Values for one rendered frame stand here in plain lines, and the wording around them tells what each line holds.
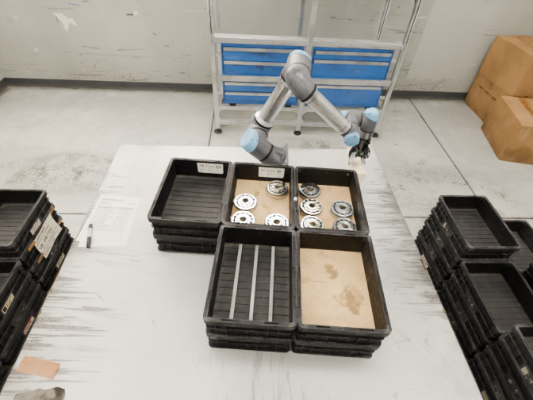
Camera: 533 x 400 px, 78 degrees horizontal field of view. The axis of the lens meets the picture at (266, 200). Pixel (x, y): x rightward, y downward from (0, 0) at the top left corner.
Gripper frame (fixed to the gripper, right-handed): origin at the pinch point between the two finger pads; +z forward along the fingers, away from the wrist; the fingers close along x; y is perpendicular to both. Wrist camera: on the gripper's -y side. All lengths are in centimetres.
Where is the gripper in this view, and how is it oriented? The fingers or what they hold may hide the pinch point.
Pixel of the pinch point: (354, 162)
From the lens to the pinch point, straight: 200.5
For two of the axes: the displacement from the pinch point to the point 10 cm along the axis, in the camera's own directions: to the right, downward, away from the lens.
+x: 10.0, 0.1, 0.6
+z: -0.5, 7.0, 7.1
